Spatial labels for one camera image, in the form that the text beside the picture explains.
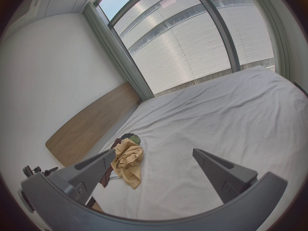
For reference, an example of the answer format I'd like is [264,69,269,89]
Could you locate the bed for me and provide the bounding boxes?
[45,65,308,221]

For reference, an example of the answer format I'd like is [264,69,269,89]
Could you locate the grey-green curtain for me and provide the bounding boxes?
[248,0,294,81]
[82,1,155,102]

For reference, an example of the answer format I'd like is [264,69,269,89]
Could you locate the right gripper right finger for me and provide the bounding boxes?
[192,148,258,205]

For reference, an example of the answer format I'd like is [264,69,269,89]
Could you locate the tan shorts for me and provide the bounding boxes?
[112,139,144,190]

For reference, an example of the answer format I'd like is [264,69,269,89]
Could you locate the window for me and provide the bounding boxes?
[96,0,276,98]

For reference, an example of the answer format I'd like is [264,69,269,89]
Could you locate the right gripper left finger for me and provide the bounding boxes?
[65,148,116,205]

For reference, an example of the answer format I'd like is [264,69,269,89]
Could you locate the brown garment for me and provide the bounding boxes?
[99,139,124,188]

